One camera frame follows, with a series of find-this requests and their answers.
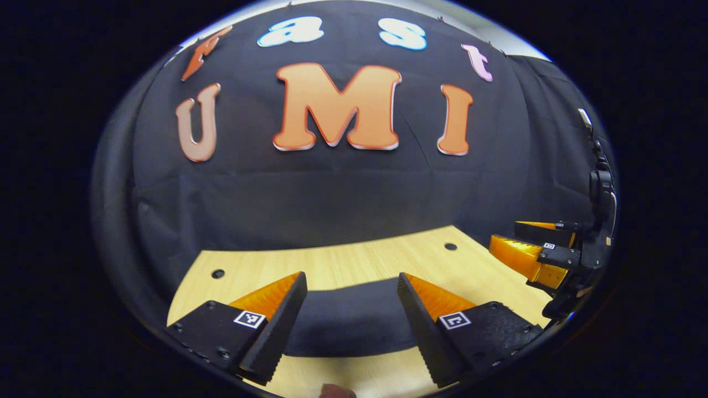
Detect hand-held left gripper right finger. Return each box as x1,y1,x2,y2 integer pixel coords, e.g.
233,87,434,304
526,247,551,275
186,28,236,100
396,271,545,390

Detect dark grey jeans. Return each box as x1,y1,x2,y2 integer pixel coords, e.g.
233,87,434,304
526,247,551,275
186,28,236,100
285,276,426,358

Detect black backdrop cloth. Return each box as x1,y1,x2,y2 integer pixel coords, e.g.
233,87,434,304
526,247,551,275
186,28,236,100
91,0,619,332

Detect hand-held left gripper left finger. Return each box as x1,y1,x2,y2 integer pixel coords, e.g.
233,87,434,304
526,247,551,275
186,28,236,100
164,270,309,387

